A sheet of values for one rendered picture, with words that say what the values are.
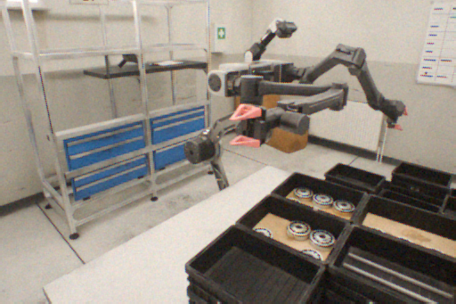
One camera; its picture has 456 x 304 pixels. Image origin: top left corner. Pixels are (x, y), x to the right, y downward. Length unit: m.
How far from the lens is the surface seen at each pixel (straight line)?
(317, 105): 1.03
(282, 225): 1.46
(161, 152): 3.12
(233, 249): 1.32
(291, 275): 1.24
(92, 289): 1.46
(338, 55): 1.44
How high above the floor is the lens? 1.70
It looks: 20 degrees down
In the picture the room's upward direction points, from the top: straight up
